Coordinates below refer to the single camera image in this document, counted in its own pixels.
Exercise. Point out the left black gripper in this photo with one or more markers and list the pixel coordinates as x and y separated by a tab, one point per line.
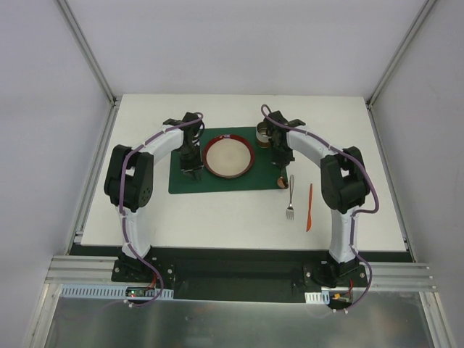
192	169

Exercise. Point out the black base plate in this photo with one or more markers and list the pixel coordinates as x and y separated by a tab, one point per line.
242	275

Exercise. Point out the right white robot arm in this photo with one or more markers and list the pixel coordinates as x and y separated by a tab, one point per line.
344	187

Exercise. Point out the left white cable duct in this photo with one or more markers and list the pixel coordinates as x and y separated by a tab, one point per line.
114	292

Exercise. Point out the red rimmed beige plate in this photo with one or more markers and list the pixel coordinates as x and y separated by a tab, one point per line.
228	156

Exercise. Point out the copper spoon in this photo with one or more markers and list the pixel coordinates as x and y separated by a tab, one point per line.
282	181

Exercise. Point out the orange knife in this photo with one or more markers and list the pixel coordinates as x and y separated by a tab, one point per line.
309	209

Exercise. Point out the aluminium frame post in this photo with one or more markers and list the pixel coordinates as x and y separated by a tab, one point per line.
414	29
87	52

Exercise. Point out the steel cup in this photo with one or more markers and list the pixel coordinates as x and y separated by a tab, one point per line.
262	137

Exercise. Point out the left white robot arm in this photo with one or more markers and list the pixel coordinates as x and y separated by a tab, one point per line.
129	181

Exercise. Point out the aluminium front rail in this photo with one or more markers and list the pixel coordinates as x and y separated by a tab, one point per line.
387	276

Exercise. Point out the green placemat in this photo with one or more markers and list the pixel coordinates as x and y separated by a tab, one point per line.
262	175

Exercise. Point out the right aluminium frame post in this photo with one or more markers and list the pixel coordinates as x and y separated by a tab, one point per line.
414	29

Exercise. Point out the silver fork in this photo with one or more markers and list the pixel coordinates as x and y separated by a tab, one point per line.
290	208

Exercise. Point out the white cable duct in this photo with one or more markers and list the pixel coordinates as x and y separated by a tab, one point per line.
317	298
114	292

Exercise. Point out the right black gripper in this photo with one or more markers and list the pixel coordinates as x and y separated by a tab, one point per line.
281	163

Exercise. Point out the right white cable duct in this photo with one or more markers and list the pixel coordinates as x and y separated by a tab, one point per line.
317	298

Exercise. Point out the left aluminium frame post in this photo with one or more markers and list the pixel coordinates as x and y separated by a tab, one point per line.
87	52

